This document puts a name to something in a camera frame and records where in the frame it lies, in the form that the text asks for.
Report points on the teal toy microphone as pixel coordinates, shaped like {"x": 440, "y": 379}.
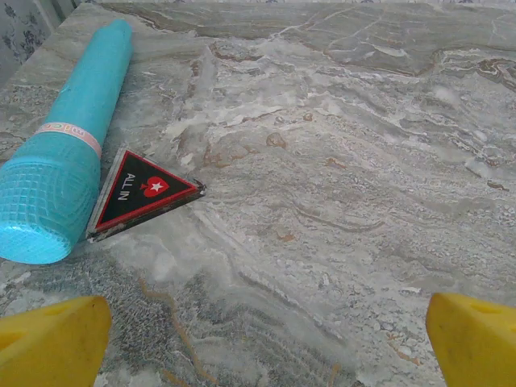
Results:
{"x": 80, "y": 113}

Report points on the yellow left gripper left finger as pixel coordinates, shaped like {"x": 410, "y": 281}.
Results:
{"x": 48, "y": 346}

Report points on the black triangular all-in marker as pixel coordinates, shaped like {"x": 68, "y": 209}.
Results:
{"x": 137, "y": 189}

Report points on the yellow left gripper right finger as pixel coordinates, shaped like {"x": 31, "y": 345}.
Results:
{"x": 475, "y": 346}

